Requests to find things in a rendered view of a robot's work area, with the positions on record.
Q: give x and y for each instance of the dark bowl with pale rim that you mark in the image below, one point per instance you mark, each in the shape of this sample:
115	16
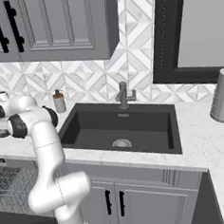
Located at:
0	133

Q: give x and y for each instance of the dark dishwasher door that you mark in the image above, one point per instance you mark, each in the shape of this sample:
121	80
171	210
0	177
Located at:
20	218

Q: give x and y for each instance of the grey sink tap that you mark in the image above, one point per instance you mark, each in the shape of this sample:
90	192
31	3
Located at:
123	95

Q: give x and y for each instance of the grey panel under sink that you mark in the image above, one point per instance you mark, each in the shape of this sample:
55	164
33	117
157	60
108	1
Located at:
138	173

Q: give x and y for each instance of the grey base cupboard door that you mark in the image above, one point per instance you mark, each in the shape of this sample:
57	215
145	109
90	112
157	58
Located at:
97	207
156	208

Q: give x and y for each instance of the black window frame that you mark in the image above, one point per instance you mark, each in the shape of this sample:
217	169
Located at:
163	33

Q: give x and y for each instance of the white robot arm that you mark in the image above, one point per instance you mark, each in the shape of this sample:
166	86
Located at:
47	154

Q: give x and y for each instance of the white cup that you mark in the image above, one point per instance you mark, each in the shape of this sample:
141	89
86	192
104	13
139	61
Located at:
1	95

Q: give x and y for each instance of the black sink basin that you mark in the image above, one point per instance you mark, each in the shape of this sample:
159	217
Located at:
118	129

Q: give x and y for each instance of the grey soap dispenser bottle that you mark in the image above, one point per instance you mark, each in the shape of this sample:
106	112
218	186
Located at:
59	103

